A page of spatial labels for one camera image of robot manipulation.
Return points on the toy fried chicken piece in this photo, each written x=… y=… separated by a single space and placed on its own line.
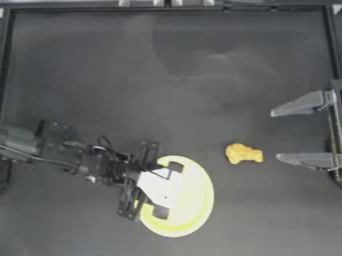
x=241 y=154

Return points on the black table frame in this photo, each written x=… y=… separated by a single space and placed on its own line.
x=88 y=6

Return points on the yellow oval plate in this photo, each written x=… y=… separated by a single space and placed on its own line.
x=191 y=200

